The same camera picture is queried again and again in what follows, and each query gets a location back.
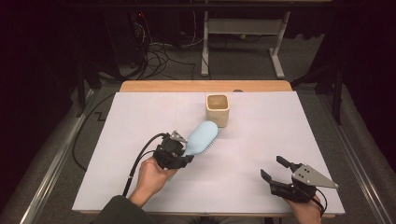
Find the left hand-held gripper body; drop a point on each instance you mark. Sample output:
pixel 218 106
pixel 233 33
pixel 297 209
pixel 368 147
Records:
pixel 168 152

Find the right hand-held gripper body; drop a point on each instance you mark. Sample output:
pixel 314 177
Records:
pixel 299 186

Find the light blue hairbrush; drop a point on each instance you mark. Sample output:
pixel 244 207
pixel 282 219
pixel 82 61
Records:
pixel 202 137

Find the beige square cup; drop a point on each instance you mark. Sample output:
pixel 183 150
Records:
pixel 218 116

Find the person's right hand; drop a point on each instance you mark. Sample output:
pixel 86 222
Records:
pixel 306 213

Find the person's left hand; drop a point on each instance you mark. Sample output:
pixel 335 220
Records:
pixel 151 180

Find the white table mat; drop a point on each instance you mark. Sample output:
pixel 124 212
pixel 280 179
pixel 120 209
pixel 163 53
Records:
pixel 233 186

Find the black stand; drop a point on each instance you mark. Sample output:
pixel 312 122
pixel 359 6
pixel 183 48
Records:
pixel 337 93

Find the dark computer tower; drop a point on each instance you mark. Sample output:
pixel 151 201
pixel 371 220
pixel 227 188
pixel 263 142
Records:
pixel 124 37

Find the small yellow-green ball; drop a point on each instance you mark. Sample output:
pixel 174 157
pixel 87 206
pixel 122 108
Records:
pixel 243 36

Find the metal floor rail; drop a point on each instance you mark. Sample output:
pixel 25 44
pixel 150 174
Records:
pixel 358 174
pixel 53 177

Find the white metal desk frame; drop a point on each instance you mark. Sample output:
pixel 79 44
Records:
pixel 246 26

